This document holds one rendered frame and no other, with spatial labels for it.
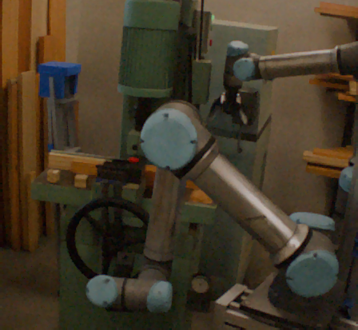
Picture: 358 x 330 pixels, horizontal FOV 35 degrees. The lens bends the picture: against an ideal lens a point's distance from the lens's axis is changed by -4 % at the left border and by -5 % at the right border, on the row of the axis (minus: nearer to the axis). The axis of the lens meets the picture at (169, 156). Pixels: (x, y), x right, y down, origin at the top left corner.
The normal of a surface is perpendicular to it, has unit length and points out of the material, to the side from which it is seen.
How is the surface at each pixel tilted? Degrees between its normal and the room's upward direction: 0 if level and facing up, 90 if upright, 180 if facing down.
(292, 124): 90
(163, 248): 92
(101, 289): 61
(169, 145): 85
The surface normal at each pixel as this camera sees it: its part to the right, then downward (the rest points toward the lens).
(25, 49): 0.96, 0.11
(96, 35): -0.28, 0.24
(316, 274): -0.06, 0.34
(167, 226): 0.20, 0.31
